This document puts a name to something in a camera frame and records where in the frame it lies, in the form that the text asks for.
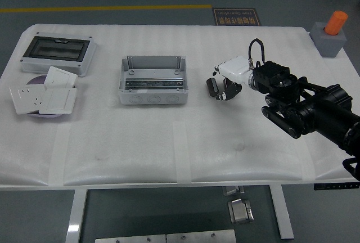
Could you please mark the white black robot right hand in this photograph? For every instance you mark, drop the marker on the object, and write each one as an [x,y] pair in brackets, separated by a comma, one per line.
[234,67]

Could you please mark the black cylindrical battery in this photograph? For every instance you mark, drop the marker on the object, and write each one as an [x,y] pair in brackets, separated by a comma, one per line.
[212,87]

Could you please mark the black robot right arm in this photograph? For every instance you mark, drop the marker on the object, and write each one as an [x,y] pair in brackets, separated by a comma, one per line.
[323,108]

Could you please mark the open grey junction box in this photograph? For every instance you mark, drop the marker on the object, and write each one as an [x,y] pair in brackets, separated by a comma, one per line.
[153,74]

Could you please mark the grey box with dark window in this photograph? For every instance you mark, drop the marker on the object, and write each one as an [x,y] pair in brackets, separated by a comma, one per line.
[56,47]

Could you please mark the brown floor sign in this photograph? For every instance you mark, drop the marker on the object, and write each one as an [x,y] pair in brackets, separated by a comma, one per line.
[236,16]

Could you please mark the grey block holder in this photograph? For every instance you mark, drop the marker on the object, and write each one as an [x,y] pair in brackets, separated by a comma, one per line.
[327,44]

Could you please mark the orange cylinder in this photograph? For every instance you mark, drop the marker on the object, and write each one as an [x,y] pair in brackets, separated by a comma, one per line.
[336,22]

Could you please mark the white foam table mat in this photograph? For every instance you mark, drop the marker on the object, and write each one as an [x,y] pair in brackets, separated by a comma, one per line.
[140,141]

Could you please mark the silver metal block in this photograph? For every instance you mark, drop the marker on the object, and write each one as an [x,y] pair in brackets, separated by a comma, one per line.
[240,212]

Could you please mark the white table leg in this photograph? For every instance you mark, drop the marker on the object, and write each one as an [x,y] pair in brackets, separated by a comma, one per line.
[281,212]
[76,217]

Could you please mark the black table control panel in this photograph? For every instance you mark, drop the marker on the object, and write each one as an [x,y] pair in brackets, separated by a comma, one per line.
[334,186]

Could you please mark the grey metal floor plate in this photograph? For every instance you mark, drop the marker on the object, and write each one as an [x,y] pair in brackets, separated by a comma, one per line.
[201,237]
[129,239]

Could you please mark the purple round plate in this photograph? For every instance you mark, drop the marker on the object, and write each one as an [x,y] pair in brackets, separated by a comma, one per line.
[38,80]

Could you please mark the small silver metal bracket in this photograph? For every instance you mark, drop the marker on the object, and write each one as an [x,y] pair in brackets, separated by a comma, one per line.
[232,191]

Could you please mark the white wall switch panel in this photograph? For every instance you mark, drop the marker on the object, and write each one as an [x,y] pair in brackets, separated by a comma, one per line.
[60,77]
[59,101]

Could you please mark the white wall socket panel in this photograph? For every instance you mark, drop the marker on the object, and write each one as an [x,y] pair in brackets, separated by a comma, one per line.
[26,98]

